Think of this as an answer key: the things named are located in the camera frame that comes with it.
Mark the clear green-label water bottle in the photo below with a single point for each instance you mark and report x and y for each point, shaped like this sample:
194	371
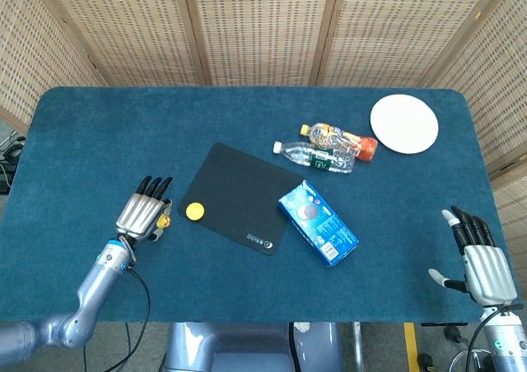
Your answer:
304	154

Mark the white round plate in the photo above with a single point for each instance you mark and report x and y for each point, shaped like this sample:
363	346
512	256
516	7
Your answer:
404	124

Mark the small yellow round object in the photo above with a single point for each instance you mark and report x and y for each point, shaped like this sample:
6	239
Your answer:
194	211

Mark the blue table cloth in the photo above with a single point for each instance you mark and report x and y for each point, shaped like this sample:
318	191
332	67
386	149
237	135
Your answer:
247	285

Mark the blue Oreo cookie box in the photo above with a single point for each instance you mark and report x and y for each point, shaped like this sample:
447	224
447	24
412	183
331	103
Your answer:
325	232

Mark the woven rattan screen panel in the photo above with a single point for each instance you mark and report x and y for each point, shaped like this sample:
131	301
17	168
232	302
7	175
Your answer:
123	26
33	59
494	80
263	26
403	26

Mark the yellow toy chick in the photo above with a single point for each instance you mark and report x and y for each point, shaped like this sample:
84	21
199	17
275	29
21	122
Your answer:
163	222

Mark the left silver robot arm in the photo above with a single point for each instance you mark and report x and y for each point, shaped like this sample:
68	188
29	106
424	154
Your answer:
86	302

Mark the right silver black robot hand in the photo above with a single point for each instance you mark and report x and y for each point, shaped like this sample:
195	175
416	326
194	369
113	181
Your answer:
486	269

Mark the grey-blue robot torso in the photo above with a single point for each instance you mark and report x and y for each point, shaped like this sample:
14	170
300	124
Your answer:
247	347

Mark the black mouse pad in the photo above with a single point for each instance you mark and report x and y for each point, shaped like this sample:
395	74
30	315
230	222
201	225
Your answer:
239	195

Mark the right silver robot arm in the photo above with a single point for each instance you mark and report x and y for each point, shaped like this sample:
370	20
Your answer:
506	343

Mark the metal table leg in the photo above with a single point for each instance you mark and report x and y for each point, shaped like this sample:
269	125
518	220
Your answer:
359	347

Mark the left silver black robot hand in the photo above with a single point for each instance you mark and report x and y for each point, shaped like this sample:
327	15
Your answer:
138	213

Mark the orange drink plastic bottle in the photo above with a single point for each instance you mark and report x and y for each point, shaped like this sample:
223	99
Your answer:
366	147

